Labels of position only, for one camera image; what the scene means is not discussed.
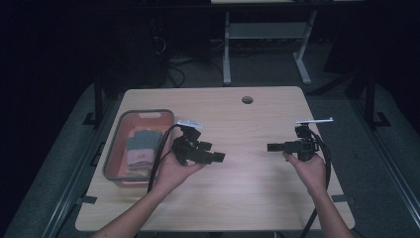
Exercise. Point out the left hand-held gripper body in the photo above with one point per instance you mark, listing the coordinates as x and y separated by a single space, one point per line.
188 148

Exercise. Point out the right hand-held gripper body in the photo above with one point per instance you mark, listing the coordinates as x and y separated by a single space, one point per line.
305 147

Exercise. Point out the pink plastic basket grey rim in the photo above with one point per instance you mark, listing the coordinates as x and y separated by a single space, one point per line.
120 155

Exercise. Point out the person's right hand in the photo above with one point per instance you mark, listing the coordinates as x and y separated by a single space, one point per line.
312 173

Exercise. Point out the person's left hand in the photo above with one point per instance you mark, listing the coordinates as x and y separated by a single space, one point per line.
171 175

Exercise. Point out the dark tape piece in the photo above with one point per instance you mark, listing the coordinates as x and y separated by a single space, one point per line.
340 198
86 200

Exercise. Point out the black metal stand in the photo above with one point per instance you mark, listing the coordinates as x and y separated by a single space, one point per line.
370 99
98 99

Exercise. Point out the white metal desk frame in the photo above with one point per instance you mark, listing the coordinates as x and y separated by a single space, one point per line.
264 30

